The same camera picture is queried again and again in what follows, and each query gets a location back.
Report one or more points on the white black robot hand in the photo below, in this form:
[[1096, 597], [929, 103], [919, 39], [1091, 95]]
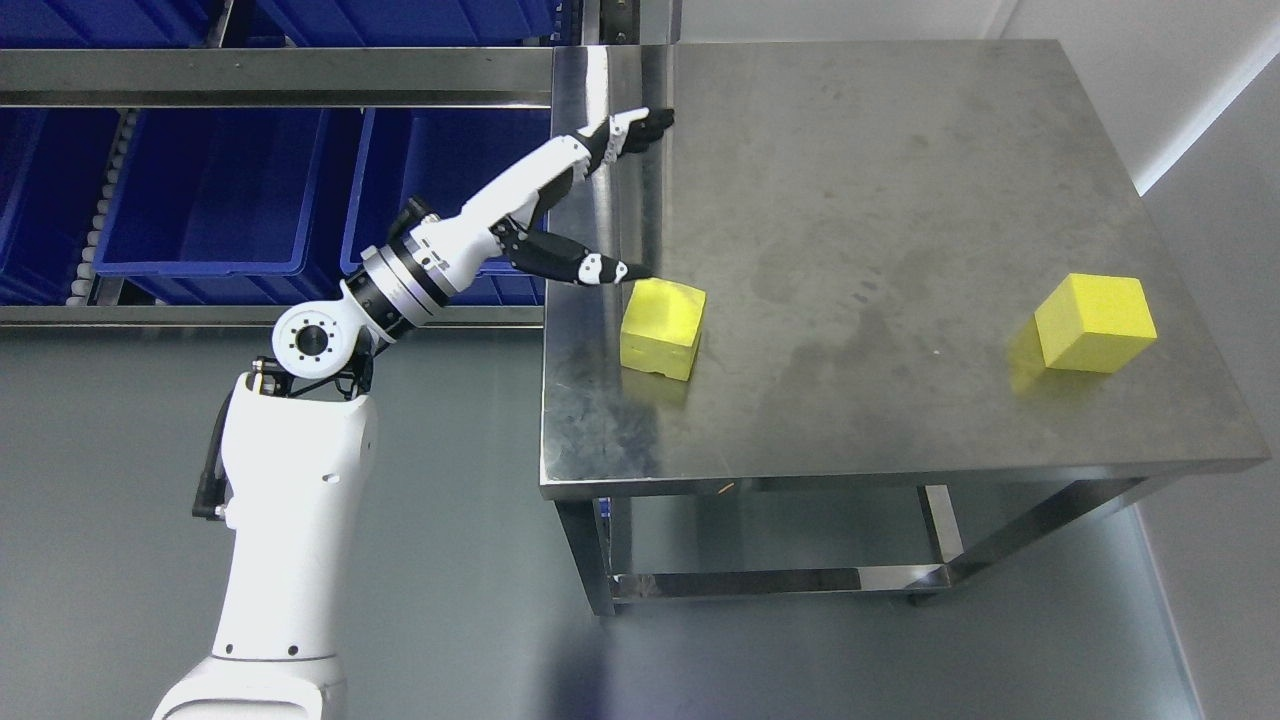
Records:
[[502, 219]]

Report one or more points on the stainless steel table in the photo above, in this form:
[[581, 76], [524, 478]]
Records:
[[874, 224]]

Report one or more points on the blue bin lower middle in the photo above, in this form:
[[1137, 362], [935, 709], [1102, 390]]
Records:
[[232, 206]]

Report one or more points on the yellow foam block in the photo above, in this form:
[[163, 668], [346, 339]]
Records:
[[1094, 323], [660, 331]]

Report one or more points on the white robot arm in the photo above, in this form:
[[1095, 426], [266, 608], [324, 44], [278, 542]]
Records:
[[285, 470]]

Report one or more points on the blue bin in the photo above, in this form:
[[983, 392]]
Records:
[[106, 24], [52, 169], [411, 23], [442, 155], [232, 206]]

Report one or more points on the blue bin lower right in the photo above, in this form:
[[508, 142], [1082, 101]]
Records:
[[442, 155]]

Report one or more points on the blue bin upper right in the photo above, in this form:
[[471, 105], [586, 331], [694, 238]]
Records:
[[411, 23]]

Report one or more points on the blue bin upper left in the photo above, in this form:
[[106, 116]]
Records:
[[106, 24]]

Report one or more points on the metal shelf rack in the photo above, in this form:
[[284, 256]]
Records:
[[330, 77]]

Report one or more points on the blue bin lower left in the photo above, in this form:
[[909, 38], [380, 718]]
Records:
[[52, 169]]

